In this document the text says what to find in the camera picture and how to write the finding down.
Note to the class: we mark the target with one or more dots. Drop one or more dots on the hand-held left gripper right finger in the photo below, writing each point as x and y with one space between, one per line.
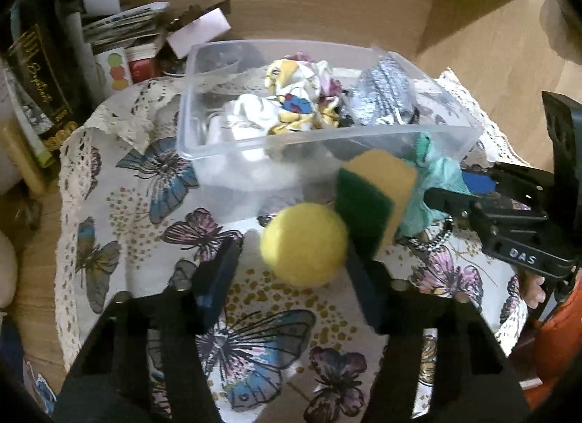
367 292

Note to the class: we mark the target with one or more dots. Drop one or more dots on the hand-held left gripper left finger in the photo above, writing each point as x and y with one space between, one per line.
217 278

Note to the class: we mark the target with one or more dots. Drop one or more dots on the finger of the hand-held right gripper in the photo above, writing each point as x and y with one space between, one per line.
479 184
450 202

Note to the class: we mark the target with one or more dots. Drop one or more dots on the teal cloth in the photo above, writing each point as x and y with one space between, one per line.
432 172

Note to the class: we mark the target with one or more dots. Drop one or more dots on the yellow soft ball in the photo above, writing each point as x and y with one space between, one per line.
303 244

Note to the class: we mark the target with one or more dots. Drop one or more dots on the yellow and green sponge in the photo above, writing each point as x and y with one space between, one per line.
366 204

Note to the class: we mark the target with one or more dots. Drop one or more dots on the clear plastic container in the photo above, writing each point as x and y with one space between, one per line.
204 131

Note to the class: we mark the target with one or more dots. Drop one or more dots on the person's right hand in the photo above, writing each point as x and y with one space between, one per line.
535 289

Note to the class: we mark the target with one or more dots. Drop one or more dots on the butterfly print tablecloth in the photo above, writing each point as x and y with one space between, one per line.
136 204

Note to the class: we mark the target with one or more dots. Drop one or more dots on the grey patterned cloth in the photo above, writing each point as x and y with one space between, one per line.
384 91

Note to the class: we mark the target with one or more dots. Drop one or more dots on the orange cloth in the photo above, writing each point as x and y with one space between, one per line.
561 350

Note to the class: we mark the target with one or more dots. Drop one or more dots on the white cloth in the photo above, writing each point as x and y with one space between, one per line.
243 116

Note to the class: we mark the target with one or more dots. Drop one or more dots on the cartoon print cloth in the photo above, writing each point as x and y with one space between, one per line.
300 86

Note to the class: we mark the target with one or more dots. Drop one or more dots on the beige round object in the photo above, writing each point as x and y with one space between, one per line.
7 268

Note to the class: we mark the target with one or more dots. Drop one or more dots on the red packet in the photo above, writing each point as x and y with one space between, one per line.
143 70

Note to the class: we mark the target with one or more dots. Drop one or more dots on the yellow-green tube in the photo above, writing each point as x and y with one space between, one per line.
25 159

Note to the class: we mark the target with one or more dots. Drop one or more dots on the card with coloured dots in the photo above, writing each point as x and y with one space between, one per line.
113 72

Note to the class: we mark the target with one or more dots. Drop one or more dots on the cardboard box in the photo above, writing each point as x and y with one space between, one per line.
318 0

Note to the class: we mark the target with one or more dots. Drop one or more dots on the white and pink box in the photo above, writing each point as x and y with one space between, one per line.
195 31

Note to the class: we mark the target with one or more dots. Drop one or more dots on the stack of booklets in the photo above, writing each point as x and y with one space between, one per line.
122 22

